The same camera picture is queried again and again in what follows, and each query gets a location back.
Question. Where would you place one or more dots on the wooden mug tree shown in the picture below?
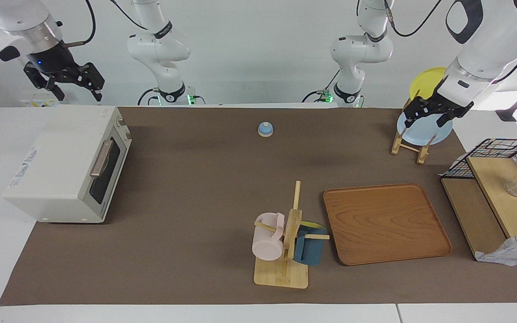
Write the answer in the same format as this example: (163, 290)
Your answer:
(290, 251)

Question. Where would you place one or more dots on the yellow plate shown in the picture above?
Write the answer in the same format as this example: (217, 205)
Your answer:
(427, 83)

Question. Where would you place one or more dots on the small blue wooden-knob bell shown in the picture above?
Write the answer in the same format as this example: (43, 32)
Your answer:
(265, 129)

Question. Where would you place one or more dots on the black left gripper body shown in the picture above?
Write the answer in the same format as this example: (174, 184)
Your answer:
(444, 106)

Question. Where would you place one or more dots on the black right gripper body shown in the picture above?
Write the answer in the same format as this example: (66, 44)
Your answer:
(54, 60)

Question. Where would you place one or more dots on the small white yellow box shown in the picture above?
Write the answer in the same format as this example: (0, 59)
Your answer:
(38, 103)

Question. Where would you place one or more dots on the small clear glass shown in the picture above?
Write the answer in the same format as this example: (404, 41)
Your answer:
(514, 188)

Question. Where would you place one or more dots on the brown wooden tray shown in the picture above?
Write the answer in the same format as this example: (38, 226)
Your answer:
(384, 222)

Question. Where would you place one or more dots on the wooden dish rack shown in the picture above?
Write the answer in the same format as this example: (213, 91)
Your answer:
(413, 146)

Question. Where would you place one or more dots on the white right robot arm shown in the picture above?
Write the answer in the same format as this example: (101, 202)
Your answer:
(16, 22)

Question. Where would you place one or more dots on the white toaster oven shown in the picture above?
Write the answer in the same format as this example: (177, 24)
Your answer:
(56, 161)

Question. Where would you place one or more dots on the pink mug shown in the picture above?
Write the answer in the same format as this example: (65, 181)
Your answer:
(268, 242)

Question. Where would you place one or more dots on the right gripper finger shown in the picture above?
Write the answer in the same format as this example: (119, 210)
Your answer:
(89, 76)
(43, 80)

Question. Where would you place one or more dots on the light blue plate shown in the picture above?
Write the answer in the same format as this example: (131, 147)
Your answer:
(424, 132)

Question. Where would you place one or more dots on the dark blue mug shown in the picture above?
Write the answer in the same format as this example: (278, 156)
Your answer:
(310, 246)

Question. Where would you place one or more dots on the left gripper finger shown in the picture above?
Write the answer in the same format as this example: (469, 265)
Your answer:
(416, 110)
(452, 116)

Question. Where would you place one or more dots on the brown table mat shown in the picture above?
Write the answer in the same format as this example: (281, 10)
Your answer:
(195, 202)

